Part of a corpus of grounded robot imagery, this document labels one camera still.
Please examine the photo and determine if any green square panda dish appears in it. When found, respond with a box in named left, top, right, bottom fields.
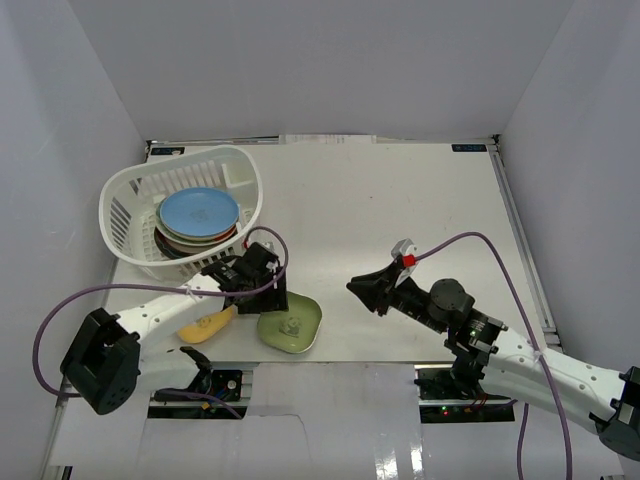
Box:
left=257, top=292, right=323, bottom=354

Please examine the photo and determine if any red and teal floral plate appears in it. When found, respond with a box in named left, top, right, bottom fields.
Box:
left=154, top=228, right=237, bottom=255

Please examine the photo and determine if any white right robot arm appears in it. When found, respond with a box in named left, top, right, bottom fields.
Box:
left=346, top=259, right=639, bottom=461

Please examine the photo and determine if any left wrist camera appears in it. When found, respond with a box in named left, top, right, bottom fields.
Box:
left=243, top=242, right=280, bottom=271

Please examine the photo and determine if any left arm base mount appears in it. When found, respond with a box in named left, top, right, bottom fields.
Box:
left=147, top=369, right=253, bottom=420

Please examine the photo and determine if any pale orange round plate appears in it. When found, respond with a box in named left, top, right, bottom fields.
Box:
left=155, top=201, right=238, bottom=247

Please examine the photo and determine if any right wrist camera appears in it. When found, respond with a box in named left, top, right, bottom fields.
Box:
left=391, top=238, right=417, bottom=287

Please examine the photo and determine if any light blue plate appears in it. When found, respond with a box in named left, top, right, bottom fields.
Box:
left=159, top=187, right=239, bottom=238

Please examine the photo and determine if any yellow square panda dish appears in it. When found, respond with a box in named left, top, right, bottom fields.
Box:
left=176, top=307, right=235, bottom=345

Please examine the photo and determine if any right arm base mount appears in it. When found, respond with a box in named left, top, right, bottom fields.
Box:
left=414, top=363, right=515, bottom=425

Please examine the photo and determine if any white plastic dish bin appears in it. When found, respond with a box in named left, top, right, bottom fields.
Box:
left=99, top=144, right=264, bottom=281

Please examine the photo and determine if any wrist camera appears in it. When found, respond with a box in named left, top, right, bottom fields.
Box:
left=391, top=238, right=417, bottom=287
left=243, top=242, right=280, bottom=271

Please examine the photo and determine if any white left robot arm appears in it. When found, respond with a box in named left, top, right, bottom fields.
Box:
left=60, top=243, right=288, bottom=415

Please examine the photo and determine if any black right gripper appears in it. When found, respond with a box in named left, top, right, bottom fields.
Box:
left=346, top=262, right=447, bottom=335

